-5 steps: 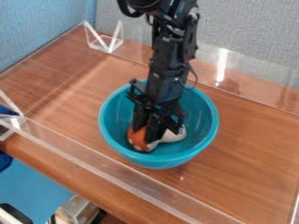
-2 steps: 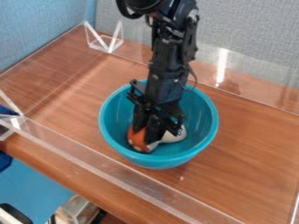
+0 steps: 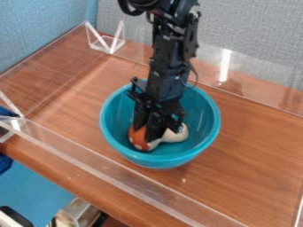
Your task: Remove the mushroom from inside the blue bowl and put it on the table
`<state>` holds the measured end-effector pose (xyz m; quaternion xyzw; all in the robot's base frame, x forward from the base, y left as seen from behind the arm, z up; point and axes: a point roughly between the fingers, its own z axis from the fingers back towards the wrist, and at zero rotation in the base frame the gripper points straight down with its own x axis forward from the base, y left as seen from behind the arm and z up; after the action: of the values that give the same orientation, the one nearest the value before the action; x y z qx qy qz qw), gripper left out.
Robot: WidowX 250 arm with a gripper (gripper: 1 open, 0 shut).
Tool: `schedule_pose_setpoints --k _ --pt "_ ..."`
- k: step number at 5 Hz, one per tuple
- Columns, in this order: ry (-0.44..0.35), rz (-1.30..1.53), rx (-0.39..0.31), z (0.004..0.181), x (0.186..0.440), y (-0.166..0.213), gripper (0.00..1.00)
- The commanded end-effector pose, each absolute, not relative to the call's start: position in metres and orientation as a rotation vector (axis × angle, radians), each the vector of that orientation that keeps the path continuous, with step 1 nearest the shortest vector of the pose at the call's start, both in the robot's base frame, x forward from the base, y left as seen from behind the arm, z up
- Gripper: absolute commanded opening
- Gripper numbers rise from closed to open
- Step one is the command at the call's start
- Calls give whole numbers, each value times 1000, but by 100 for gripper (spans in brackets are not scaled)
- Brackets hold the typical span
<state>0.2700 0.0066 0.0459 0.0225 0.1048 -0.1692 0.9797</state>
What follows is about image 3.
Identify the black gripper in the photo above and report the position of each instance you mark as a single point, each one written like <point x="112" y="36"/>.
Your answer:
<point x="157" y="97"/>

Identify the brown and white toy mushroom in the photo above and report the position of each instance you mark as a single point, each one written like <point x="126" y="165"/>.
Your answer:
<point x="170" y="137"/>

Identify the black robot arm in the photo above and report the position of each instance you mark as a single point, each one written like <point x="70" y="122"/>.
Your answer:
<point x="175" y="22"/>

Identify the blue ceramic bowl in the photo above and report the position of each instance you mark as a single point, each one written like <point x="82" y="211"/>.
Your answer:
<point x="203" y="122"/>

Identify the clear acrylic back barrier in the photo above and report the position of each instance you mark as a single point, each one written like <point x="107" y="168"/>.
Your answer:
<point x="251" y="78"/>

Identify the clear acrylic barrier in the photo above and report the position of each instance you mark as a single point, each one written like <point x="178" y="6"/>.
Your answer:
<point x="251" y="78"/>
<point x="76" y="162"/>

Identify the clear acrylic front barrier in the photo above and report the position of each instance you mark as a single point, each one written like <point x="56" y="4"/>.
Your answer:
<point x="76" y="162"/>

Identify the clear box under table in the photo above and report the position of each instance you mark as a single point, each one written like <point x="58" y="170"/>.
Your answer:
<point x="76" y="214"/>

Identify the blue cloth object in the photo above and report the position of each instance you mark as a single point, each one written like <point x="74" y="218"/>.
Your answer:
<point x="6" y="161"/>

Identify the black object bottom left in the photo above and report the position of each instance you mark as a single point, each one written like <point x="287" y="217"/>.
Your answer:
<point x="12" y="219"/>

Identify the clear acrylic corner bracket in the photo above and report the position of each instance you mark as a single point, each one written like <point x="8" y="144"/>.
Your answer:
<point x="106" y="43"/>

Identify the clear acrylic left bracket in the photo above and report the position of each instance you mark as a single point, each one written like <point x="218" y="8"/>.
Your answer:
<point x="11" y="118"/>

